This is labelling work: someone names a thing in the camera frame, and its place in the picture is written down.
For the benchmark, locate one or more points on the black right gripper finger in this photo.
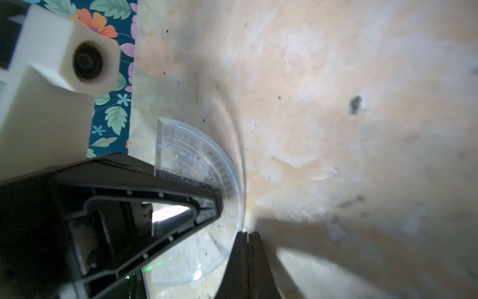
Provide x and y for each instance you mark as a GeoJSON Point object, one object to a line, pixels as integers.
{"type": "Point", "coordinates": [109, 242]}
{"type": "Point", "coordinates": [67, 188]}
{"type": "Point", "coordinates": [261, 283]}
{"type": "Point", "coordinates": [234, 284]}

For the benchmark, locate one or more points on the clear plastic protractor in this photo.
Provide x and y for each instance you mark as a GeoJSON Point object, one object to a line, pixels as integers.
{"type": "Point", "coordinates": [187, 155]}

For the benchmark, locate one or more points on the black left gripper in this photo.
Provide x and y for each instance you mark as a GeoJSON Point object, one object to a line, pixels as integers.
{"type": "Point", "coordinates": [34, 242]}

